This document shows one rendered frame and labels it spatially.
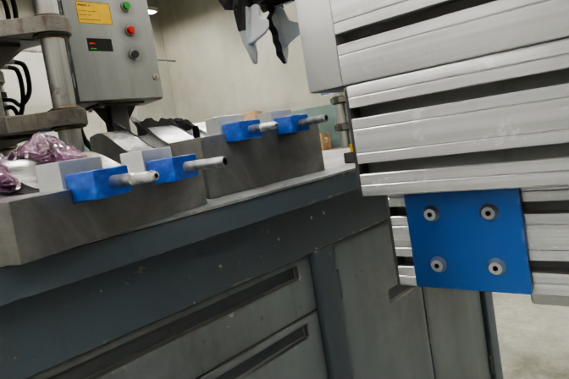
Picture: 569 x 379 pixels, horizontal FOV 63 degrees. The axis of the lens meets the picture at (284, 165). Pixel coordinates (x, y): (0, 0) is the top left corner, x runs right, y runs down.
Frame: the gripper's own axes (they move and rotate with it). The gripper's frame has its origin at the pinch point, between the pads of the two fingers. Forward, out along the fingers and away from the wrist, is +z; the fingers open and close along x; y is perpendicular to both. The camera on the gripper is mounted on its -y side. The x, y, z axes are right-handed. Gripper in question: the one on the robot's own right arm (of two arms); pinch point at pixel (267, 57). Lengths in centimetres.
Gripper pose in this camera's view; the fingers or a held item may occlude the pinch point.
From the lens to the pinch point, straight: 80.7
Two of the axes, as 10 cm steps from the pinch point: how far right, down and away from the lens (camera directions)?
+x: 6.9, -1.5, 7.0
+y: 7.0, -0.7, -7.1
